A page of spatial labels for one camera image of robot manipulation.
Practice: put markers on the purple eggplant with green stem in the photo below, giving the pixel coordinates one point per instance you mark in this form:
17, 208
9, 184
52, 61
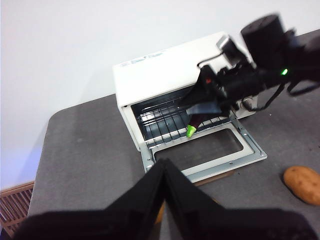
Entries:
196, 121

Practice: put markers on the beige oven knob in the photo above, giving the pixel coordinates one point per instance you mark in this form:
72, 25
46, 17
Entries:
248, 101

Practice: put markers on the white toaster oven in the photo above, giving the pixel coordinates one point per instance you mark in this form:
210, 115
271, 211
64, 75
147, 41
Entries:
155, 75

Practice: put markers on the brown potato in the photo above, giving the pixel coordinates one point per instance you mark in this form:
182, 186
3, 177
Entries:
303, 183

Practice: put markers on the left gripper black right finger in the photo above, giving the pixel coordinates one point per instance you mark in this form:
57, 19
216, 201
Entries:
225, 225

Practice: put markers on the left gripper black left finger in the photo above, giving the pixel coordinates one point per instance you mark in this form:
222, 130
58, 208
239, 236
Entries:
112, 225

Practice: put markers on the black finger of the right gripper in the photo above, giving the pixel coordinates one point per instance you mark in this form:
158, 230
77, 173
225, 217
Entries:
205, 109
200, 92

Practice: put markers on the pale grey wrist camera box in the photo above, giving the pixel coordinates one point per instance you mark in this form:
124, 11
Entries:
225, 45

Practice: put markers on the brown slatted floor grate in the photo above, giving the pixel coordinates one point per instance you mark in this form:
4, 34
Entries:
15, 207

